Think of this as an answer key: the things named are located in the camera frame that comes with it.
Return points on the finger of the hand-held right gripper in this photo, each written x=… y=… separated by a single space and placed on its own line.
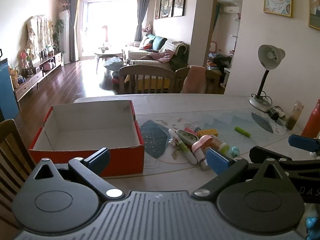
x=265 y=153
x=302 y=142

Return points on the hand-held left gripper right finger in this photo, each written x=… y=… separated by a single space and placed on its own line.
x=217 y=163

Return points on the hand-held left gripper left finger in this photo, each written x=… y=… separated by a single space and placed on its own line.
x=97 y=161

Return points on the jar with green lid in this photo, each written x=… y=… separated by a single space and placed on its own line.
x=221 y=146

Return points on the small blue toy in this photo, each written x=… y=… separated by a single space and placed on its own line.
x=235 y=151

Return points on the pink plastic dish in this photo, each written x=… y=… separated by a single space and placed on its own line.
x=201 y=142

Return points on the red cardboard box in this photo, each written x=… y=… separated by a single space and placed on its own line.
x=85 y=135

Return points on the green highlighter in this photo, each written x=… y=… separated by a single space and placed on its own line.
x=242 y=131

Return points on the small yellow box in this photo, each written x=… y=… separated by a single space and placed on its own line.
x=208 y=132

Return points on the white printed marker pen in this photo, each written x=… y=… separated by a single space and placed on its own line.
x=183 y=148

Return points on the grey correction tape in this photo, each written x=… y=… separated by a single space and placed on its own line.
x=187 y=136

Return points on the pink binder clip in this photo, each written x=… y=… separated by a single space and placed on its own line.
x=191 y=128

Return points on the person's right hand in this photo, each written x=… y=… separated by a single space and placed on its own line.
x=315 y=227

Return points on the red bottle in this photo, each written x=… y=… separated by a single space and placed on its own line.
x=313 y=122

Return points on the black power adapter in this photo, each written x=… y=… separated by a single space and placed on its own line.
x=275 y=115

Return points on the red floor cushion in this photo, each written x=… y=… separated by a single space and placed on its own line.
x=115 y=80

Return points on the wooden dining chair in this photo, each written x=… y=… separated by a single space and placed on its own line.
x=181 y=72
x=146 y=71
x=12 y=150

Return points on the pink cloth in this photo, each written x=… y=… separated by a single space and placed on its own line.
x=193 y=80

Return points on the grey desk lamp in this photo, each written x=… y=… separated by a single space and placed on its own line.
x=268 y=55

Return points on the yellow seat cushion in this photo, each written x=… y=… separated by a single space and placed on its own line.
x=152 y=83

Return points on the blue grey bag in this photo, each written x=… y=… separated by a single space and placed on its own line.
x=113 y=63

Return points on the wooden tv cabinet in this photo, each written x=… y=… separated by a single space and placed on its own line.
x=32 y=80

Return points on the pink white bag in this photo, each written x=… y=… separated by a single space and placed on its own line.
x=48 y=66

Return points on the oval coffee table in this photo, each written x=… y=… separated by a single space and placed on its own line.
x=107 y=52

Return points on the dark green coat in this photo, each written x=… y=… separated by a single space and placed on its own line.
x=179 y=58

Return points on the blue front cabinet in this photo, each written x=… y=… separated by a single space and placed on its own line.
x=7 y=90

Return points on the beige sofa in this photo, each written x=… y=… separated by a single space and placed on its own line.
x=142 y=55

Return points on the yellow gift bag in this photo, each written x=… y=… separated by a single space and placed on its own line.
x=14 y=77

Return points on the pink blanket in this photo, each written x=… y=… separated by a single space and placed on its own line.
x=162 y=55

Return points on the white standing air conditioner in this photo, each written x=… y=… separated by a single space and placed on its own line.
x=65 y=37

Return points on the green potted plant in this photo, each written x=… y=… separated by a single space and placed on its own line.
x=58 y=33

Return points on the teal pillow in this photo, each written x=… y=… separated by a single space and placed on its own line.
x=158 y=42

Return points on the floral dust cover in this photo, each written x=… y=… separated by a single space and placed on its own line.
x=37 y=35

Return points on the blue grey curtain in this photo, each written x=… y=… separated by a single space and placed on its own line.
x=142 y=15

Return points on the narrow black framed painting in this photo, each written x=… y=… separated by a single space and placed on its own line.
x=157 y=7

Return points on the white wall air conditioner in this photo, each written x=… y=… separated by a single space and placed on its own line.
x=232 y=9

